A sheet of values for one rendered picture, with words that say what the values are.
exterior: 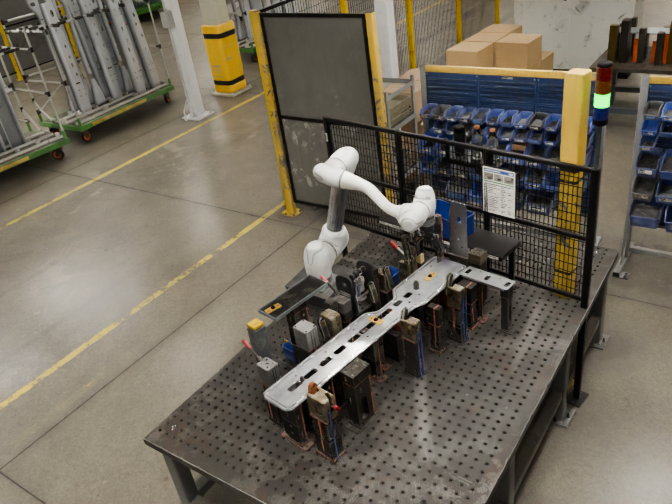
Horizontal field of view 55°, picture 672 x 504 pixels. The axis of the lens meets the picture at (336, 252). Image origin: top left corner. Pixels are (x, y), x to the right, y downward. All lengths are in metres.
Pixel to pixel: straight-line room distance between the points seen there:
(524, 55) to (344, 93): 2.75
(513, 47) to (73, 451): 5.94
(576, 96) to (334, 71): 2.69
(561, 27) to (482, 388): 7.20
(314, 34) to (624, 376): 3.51
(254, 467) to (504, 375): 1.31
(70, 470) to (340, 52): 3.67
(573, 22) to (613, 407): 6.51
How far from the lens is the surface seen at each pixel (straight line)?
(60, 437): 4.80
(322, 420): 2.90
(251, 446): 3.21
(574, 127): 3.45
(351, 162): 3.59
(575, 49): 9.88
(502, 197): 3.77
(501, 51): 7.85
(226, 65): 10.79
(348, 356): 3.10
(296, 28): 5.74
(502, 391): 3.32
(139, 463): 4.37
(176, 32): 9.84
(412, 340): 3.24
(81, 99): 10.51
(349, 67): 5.51
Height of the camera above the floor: 3.00
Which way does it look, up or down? 31 degrees down
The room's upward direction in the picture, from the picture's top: 9 degrees counter-clockwise
